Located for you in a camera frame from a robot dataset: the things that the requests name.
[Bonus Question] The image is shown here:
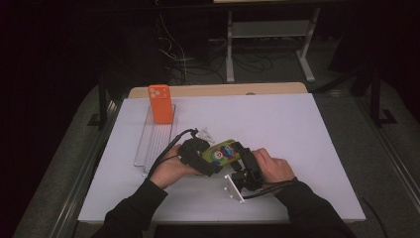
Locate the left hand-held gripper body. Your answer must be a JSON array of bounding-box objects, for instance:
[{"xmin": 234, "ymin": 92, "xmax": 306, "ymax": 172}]
[{"xmin": 177, "ymin": 128, "xmax": 216, "ymax": 167}]

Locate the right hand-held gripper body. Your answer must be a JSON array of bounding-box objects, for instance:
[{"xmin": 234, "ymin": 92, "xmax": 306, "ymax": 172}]
[{"xmin": 223, "ymin": 151, "xmax": 265, "ymax": 205}]

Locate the green clown phone case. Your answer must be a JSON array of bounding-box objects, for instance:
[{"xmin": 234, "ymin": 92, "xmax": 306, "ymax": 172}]
[{"xmin": 201, "ymin": 138, "xmax": 244, "ymax": 167}]

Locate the clear plastic rack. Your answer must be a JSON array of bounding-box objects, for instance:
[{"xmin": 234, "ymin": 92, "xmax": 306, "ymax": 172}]
[{"xmin": 133, "ymin": 103, "xmax": 179, "ymax": 177}]

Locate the orange phone case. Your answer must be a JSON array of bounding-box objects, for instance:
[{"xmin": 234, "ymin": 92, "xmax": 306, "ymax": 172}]
[{"xmin": 148, "ymin": 83, "xmax": 175, "ymax": 125}]

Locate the person's right hand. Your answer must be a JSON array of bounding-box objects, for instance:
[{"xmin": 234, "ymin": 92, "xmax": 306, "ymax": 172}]
[{"xmin": 252, "ymin": 147, "xmax": 296, "ymax": 190}]

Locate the person's left hand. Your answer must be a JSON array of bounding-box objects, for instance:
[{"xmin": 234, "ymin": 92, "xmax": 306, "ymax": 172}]
[{"xmin": 149, "ymin": 144, "xmax": 202, "ymax": 190}]

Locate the black metal stand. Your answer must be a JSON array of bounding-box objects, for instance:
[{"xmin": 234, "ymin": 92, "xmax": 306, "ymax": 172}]
[
  {"xmin": 86, "ymin": 74, "xmax": 111, "ymax": 129},
  {"xmin": 368, "ymin": 67, "xmax": 398, "ymax": 129}
]

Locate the right hand-held gripper cable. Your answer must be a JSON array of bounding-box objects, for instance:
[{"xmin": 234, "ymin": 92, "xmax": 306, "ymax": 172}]
[{"xmin": 242, "ymin": 178, "xmax": 299, "ymax": 201}]

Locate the hand-held gripper cable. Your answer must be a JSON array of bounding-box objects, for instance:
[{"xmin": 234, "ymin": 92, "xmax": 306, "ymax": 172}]
[
  {"xmin": 242, "ymin": 178, "xmax": 299, "ymax": 201},
  {"xmin": 146, "ymin": 128, "xmax": 200, "ymax": 179}
]

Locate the left hand-held gripper cable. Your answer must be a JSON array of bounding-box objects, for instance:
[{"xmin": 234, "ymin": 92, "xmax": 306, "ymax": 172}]
[{"xmin": 146, "ymin": 128, "xmax": 200, "ymax": 179}]

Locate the bundle of floor cables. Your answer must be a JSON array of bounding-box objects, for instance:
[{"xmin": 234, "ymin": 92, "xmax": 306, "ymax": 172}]
[{"xmin": 157, "ymin": 13, "xmax": 229, "ymax": 85}]

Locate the metal frame rail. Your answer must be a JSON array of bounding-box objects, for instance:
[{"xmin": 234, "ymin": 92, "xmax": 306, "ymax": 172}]
[
  {"xmin": 49, "ymin": 98, "xmax": 131, "ymax": 238},
  {"xmin": 355, "ymin": 95, "xmax": 420, "ymax": 212}
]

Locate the white metal table frame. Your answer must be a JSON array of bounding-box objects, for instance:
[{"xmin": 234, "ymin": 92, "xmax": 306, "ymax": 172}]
[{"xmin": 225, "ymin": 6, "xmax": 322, "ymax": 84}]

